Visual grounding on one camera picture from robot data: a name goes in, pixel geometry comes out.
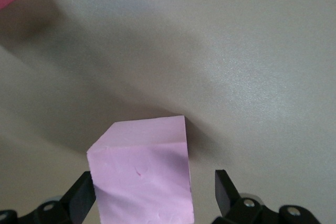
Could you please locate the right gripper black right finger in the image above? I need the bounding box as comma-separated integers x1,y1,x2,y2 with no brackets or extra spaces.
212,169,322,224

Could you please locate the pink foam cube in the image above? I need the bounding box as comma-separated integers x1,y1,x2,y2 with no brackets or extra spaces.
86,115,195,224

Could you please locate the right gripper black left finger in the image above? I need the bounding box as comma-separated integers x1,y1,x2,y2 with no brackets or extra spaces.
0,170,97,224

